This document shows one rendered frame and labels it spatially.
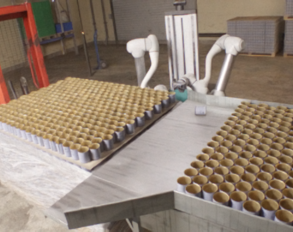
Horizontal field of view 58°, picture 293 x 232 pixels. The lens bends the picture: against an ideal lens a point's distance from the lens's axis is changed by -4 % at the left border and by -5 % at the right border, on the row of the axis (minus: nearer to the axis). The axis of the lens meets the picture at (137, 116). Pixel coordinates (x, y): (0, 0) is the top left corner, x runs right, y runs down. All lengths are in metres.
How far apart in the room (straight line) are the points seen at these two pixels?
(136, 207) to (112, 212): 0.11
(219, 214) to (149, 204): 0.30
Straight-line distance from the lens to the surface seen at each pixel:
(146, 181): 1.46
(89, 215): 1.25
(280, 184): 1.37
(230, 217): 1.19
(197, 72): 3.05
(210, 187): 1.31
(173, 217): 1.39
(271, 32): 8.49
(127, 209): 1.25
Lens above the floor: 1.96
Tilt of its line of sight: 24 degrees down
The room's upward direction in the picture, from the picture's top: 8 degrees counter-clockwise
